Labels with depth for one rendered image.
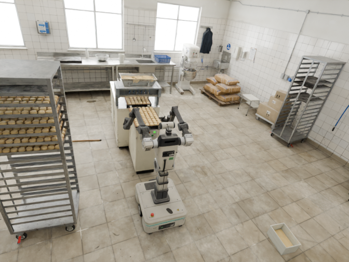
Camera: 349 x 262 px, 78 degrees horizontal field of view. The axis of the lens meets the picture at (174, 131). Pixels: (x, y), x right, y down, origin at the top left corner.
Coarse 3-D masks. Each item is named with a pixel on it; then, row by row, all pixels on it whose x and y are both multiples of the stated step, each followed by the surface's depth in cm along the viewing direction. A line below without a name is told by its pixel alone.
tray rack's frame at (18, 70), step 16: (0, 64) 169; (16, 64) 174; (32, 64) 178; (48, 64) 183; (0, 80) 149; (16, 80) 152; (32, 80) 154; (0, 208) 205; (16, 208) 240; (48, 208) 253; (64, 208) 256; (32, 224) 235; (48, 224) 237; (64, 224) 240
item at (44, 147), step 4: (64, 128) 222; (64, 132) 220; (52, 144) 199; (56, 144) 200; (0, 148) 186; (4, 148) 189; (8, 148) 186; (12, 148) 187; (16, 148) 187; (20, 148) 188; (24, 148) 189; (28, 148) 189; (32, 148) 191; (36, 148) 191; (40, 148) 194; (44, 148) 192; (48, 148) 193; (52, 148) 194; (56, 148) 195; (0, 152) 183; (4, 152) 183
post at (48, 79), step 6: (48, 78) 157; (48, 84) 159; (48, 90) 161; (54, 96) 167; (54, 102) 167; (54, 108) 169; (54, 114) 172; (54, 120) 174; (60, 132) 183; (60, 138) 184; (60, 144) 187; (60, 150) 190; (66, 168) 202; (66, 174) 205; (66, 180) 209; (66, 186) 213; (72, 198) 224; (72, 204) 227; (72, 210) 232
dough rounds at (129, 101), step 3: (126, 99) 360; (129, 99) 363; (132, 99) 361; (135, 99) 361; (138, 99) 362; (141, 99) 367; (144, 99) 370; (147, 99) 367; (126, 102) 351; (129, 102) 348; (132, 102) 349; (135, 102) 354; (138, 102) 352; (141, 102) 353; (144, 102) 355; (147, 102) 356
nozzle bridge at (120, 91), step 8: (120, 88) 327; (128, 88) 331; (136, 88) 335; (144, 88) 339; (152, 88) 344; (160, 88) 348; (120, 96) 337; (128, 96) 341; (136, 96) 346; (144, 96) 350; (152, 96) 355; (160, 96) 356
